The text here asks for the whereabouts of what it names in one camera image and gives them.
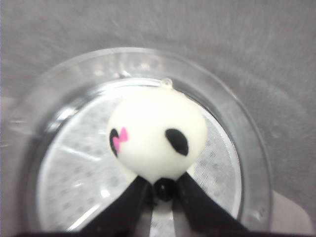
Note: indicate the stainless steel steamer pot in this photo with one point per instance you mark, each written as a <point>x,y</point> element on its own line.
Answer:
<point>58,171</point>

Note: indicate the panda bun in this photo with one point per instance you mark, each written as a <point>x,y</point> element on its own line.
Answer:
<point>157,132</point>

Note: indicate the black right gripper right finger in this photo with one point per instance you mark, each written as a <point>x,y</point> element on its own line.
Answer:
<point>202,212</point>

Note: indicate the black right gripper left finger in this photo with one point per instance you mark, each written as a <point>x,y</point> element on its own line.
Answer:
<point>122,215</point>

